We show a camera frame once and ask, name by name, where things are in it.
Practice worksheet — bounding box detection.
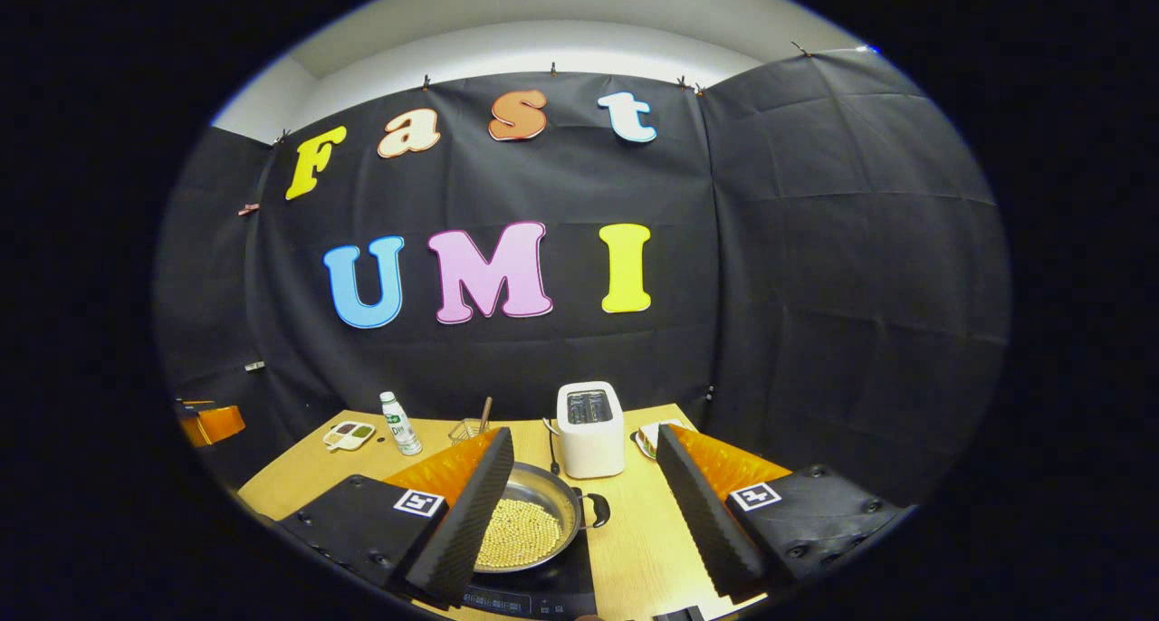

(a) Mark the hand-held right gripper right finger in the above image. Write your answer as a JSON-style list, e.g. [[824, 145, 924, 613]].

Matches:
[[656, 424, 906, 604]]

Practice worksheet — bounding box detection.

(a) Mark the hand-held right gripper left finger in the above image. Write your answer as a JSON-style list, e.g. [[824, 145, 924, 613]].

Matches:
[[276, 426, 515, 606]]

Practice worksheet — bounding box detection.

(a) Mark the stainless steel pot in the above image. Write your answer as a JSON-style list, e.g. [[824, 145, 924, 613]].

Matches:
[[473, 461, 612, 575]]

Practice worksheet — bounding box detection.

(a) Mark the black induction cooktop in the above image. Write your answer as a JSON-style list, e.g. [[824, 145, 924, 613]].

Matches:
[[457, 485, 599, 620]]

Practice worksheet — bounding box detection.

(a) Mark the pile of soybeans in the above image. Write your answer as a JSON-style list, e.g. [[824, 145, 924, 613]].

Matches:
[[475, 497, 564, 569]]

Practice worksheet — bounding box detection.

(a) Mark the sandwich on plate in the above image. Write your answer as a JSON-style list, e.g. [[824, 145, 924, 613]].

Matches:
[[630, 419, 689, 462]]

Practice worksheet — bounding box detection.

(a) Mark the white drink bottle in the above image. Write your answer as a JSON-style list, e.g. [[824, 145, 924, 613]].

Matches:
[[379, 391, 424, 457]]

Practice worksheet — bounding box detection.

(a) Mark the white toaster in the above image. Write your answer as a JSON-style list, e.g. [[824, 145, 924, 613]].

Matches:
[[556, 381, 627, 479]]

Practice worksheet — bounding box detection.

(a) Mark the white divided bean dish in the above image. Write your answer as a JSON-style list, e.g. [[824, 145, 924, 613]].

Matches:
[[322, 421, 377, 452]]

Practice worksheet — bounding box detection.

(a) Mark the black backdrop cloth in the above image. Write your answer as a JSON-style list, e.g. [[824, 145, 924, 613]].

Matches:
[[154, 46, 1011, 513]]

